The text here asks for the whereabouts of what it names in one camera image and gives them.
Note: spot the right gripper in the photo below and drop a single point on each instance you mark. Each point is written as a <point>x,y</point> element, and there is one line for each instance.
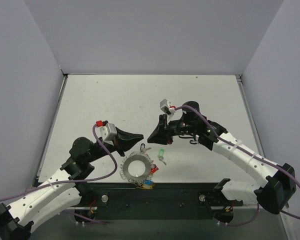
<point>168,131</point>

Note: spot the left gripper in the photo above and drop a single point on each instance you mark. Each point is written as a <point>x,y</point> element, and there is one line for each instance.
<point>118,143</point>

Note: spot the black tagged key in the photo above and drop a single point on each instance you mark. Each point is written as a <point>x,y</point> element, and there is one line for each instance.
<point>144,148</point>

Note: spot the green tagged key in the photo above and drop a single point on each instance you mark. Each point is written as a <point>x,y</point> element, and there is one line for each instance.
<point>160,156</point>

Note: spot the metal disc with keyrings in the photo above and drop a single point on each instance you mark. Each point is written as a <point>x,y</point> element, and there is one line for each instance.
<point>137,168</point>

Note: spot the red tagged key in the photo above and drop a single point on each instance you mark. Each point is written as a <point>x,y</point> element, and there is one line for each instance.
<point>154,169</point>

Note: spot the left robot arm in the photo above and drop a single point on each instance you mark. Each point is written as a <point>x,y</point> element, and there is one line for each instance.
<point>66,187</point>

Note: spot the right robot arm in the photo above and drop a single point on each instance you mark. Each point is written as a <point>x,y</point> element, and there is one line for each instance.
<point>273,184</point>

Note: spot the blue tagged key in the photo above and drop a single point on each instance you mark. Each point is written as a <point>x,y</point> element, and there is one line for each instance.
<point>148,182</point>

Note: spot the yellow tagged key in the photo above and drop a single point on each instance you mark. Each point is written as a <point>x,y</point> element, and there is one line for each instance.
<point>145,187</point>

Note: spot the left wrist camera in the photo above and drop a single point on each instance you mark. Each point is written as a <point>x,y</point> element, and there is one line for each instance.
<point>108,131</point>

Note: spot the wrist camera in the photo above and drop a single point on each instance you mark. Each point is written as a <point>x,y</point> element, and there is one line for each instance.
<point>108,131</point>
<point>167,108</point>

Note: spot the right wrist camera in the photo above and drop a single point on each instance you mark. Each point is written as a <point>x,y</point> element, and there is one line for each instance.
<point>167,108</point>

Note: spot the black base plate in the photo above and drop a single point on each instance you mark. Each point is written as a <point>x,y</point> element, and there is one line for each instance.
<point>166,201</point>

